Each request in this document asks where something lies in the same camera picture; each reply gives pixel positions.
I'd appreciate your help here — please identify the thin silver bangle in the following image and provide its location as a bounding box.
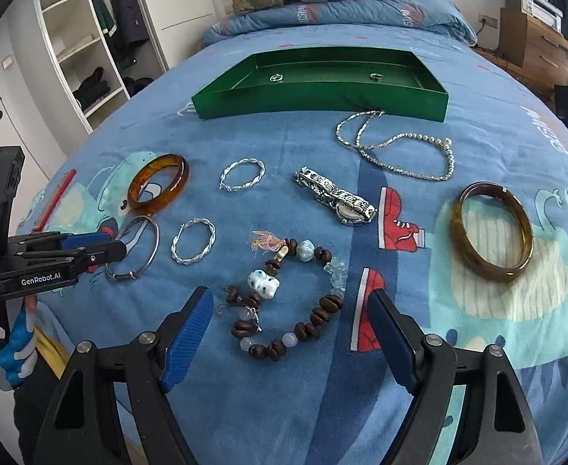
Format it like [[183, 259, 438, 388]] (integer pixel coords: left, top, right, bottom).
[[104, 215, 160, 281]]

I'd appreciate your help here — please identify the blue gloved left hand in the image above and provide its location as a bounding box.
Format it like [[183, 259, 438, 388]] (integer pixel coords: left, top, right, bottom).
[[0, 295, 37, 388]]

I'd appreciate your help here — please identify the amber resin bangle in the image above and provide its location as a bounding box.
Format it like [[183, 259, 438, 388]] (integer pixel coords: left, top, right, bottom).
[[126, 153, 189, 215]]

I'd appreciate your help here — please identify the twisted silver hoop lower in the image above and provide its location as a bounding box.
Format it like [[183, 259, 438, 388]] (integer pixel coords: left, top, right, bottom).
[[170, 217, 217, 265]]

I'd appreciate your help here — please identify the twisted silver hoop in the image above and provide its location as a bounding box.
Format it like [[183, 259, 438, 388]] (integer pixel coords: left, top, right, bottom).
[[170, 217, 217, 265], [219, 157, 266, 192]]

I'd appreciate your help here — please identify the twisted silver hoop upper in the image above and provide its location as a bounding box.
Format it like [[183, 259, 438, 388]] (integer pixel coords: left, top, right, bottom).
[[219, 157, 266, 192]]

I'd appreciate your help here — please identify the dark olive jade bangle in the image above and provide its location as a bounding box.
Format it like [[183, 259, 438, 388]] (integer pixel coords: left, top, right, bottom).
[[450, 182, 534, 283]]

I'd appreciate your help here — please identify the white wardrobe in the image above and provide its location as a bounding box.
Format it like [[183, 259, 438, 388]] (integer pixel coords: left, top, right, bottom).
[[0, 0, 216, 216]]

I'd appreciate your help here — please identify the blue cartoon bed sheet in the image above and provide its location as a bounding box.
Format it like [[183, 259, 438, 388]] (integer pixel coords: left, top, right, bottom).
[[37, 24, 568, 464]]

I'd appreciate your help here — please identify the green metal tray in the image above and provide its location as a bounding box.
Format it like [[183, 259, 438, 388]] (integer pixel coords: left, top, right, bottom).
[[191, 46, 449, 122]]

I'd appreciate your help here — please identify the wooden drawer cabinet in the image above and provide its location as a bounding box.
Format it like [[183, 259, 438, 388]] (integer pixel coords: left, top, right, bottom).
[[497, 9, 568, 85]]

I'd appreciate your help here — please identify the folded blue duvet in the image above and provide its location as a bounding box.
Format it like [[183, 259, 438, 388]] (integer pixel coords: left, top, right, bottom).
[[201, 0, 477, 46]]

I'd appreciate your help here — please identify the grey printer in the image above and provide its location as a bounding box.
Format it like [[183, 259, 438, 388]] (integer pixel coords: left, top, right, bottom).
[[505, 0, 563, 34]]

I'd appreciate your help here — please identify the wooden bead bracelet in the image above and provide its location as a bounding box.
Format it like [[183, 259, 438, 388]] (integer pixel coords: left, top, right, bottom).
[[215, 230, 349, 362]]

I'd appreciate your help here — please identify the silver chain necklace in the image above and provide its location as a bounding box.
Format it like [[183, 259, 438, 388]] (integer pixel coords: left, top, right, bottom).
[[334, 109, 456, 183]]

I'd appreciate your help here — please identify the pearl necklace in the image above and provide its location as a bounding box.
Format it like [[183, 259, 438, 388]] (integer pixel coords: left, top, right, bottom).
[[353, 110, 456, 181]]

